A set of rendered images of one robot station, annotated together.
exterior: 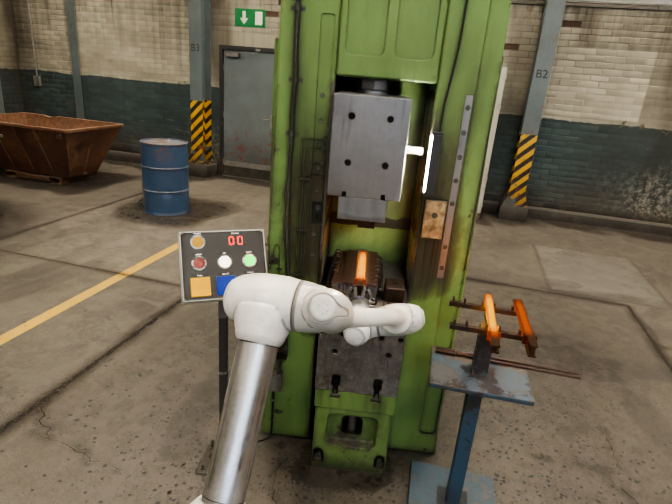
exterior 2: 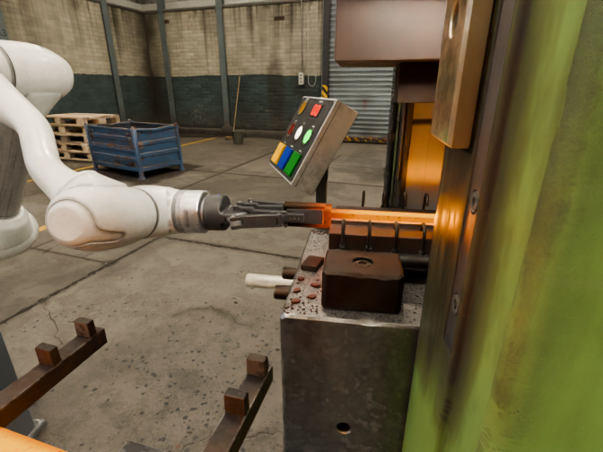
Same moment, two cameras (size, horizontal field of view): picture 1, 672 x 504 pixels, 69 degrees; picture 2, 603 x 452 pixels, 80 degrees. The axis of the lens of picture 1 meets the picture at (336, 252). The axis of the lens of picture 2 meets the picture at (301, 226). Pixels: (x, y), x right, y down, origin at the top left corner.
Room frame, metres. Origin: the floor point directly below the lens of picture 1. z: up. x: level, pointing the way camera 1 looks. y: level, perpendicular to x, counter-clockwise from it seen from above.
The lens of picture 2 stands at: (1.96, -0.79, 1.24)
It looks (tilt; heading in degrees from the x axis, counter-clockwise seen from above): 21 degrees down; 96
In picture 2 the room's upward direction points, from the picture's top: straight up
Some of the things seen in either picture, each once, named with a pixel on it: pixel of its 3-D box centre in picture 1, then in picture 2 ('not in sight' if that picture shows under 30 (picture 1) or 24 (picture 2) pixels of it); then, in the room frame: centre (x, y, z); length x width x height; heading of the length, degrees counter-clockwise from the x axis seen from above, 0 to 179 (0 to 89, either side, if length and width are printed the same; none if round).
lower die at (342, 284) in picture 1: (355, 271); (439, 236); (2.16, -0.10, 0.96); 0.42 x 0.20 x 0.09; 177
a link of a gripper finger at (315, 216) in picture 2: not in sight; (305, 216); (1.90, -0.12, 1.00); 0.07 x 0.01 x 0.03; 177
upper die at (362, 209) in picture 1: (363, 197); (469, 31); (2.16, -0.10, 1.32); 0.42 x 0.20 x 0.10; 177
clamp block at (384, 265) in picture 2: (394, 290); (361, 280); (2.00, -0.27, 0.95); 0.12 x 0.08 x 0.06; 177
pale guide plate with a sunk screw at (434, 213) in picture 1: (433, 219); (462, 44); (2.06, -0.41, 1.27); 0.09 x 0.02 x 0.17; 87
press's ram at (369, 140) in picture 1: (378, 143); not in sight; (2.16, -0.14, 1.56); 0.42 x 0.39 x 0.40; 177
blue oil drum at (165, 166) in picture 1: (165, 176); not in sight; (6.12, 2.24, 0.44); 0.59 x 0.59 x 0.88
